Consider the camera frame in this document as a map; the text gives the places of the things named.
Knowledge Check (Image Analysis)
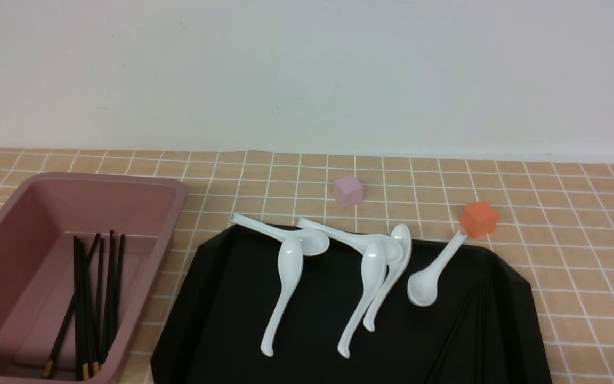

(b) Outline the pink cube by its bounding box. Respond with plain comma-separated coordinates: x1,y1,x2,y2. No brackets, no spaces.
332,174,365,209

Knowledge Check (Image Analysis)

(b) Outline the white spoon far left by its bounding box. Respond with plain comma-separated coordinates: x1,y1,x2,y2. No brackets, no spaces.
231,213,330,256

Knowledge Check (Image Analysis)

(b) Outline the white spoon left long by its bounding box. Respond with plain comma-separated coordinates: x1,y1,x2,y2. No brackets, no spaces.
261,237,304,357

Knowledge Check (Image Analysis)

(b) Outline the white spoon long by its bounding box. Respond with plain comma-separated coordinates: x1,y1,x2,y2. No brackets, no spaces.
338,241,386,359
261,237,304,357

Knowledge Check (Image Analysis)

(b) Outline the white spoon centre long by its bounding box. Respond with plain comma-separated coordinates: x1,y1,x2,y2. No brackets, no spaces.
338,241,386,359

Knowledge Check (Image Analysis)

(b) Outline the white spoon centre right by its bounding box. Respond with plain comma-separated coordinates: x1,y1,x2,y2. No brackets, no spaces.
363,223,412,332

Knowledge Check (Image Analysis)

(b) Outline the white spoon centre back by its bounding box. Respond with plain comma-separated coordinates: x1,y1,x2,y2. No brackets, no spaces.
297,217,405,264

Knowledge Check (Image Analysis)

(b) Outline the orange cube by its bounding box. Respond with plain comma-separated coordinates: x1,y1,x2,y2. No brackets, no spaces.
459,200,499,238

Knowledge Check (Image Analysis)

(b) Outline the black chopstick on tray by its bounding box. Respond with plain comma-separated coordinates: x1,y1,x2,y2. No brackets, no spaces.
424,286,477,383

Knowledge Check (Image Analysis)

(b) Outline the black chopstick right in bin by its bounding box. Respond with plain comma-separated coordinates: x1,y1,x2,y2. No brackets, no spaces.
101,231,115,365

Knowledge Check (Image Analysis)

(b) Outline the black chopstick in bin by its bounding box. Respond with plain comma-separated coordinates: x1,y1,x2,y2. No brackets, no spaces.
101,231,115,365
81,238,105,377
73,236,88,381

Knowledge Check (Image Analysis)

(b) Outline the black plastic tray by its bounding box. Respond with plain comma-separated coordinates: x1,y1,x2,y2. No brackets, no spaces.
151,226,552,383

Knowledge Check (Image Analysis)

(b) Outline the black chopstick far right bin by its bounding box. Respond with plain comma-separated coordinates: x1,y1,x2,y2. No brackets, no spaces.
109,234,126,348

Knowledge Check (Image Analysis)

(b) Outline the black chopstick middle in bin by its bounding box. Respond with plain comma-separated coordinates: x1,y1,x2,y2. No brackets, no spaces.
81,238,105,377

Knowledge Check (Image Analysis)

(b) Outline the black chopstick left in bin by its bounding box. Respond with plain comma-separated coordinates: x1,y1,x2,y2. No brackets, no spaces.
73,236,88,381

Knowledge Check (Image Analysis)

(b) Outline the pink plastic bin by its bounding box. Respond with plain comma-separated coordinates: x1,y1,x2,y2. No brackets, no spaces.
0,172,188,383

